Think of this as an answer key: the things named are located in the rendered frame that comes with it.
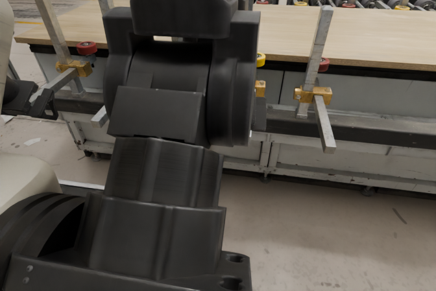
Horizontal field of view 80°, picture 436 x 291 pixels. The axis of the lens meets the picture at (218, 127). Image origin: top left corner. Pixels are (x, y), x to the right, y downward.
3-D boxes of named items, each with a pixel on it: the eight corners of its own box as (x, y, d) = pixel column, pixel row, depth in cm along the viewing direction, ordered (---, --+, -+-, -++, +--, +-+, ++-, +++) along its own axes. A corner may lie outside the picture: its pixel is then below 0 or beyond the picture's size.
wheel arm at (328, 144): (333, 156, 79) (337, 146, 76) (322, 155, 79) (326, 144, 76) (315, 85, 112) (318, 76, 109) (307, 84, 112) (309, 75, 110)
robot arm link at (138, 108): (100, 159, 15) (190, 170, 14) (135, 9, 18) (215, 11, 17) (155, 172, 24) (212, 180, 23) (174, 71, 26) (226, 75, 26)
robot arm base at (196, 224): (-12, 290, 12) (249, 344, 10) (39, 122, 14) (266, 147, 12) (94, 250, 20) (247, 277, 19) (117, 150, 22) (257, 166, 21)
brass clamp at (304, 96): (329, 105, 100) (333, 94, 97) (293, 102, 102) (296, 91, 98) (326, 97, 105) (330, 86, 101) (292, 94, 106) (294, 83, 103)
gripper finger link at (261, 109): (230, 111, 56) (227, 90, 47) (263, 113, 55) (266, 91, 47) (228, 141, 54) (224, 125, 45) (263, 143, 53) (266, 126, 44)
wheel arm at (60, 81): (31, 115, 89) (25, 105, 86) (23, 115, 90) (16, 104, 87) (97, 61, 122) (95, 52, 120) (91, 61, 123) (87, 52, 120)
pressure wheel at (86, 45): (80, 70, 120) (71, 46, 112) (89, 63, 126) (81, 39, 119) (96, 71, 119) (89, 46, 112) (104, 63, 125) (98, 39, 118)
